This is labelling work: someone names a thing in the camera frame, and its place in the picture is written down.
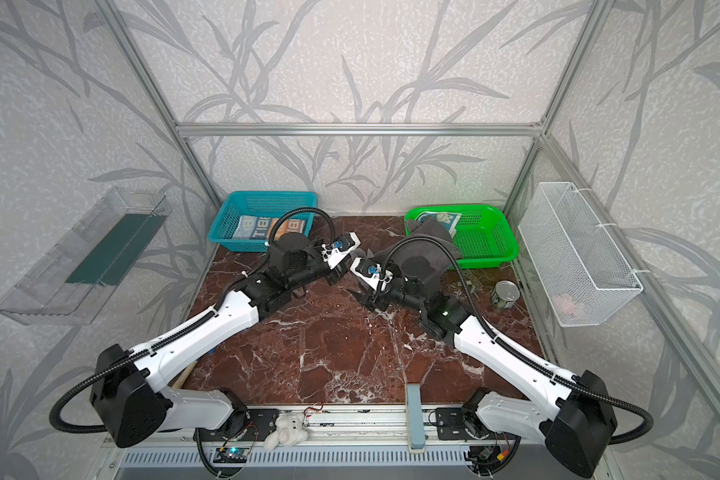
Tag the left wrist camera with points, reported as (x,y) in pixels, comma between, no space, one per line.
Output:
(340,249)

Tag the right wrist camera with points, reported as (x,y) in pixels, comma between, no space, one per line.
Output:
(368,276)

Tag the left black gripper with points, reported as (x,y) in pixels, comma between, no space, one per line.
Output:
(325,264)

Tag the teal patterned towel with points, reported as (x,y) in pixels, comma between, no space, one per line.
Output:
(448,220)

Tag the green lit circuit board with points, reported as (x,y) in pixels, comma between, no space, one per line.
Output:
(231,455)

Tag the green plastic basket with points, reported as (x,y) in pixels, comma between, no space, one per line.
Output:
(484,235)

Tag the white plush toy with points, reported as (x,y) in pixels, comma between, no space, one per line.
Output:
(290,431)

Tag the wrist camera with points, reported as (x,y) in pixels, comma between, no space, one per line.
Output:
(368,276)
(340,249)

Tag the clear plastic wall bin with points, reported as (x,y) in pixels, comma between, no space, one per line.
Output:
(71,283)

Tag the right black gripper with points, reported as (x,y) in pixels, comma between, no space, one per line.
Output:
(374,291)

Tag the printed rabbit towel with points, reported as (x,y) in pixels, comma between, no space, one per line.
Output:
(259,227)

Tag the grey blue sponge block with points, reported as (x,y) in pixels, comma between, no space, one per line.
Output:
(416,435)

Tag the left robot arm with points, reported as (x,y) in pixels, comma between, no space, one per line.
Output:
(130,397)

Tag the white wire mesh basket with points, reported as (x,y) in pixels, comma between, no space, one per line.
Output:
(574,253)

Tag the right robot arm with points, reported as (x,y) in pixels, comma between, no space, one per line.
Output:
(572,415)

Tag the teal plastic basket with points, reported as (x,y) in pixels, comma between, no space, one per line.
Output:
(267,204)

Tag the metal tin can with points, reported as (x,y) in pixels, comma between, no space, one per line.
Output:
(505,295)

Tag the pink item in wire basket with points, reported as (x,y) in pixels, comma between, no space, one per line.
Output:
(566,306)

